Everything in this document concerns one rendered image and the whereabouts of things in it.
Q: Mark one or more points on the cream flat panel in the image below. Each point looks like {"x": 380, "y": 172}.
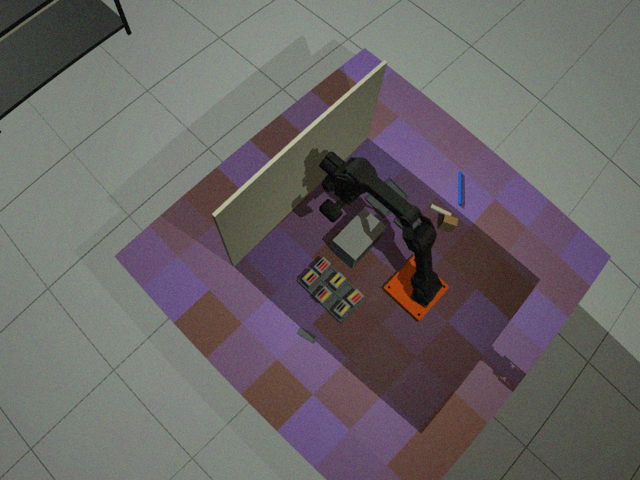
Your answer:
{"x": 275, "y": 190}

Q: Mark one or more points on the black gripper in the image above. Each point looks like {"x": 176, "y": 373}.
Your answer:
{"x": 331, "y": 211}

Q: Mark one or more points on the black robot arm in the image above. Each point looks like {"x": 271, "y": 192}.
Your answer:
{"x": 358, "y": 175}

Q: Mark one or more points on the pale yellow flat bar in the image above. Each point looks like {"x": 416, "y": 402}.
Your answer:
{"x": 439, "y": 210}

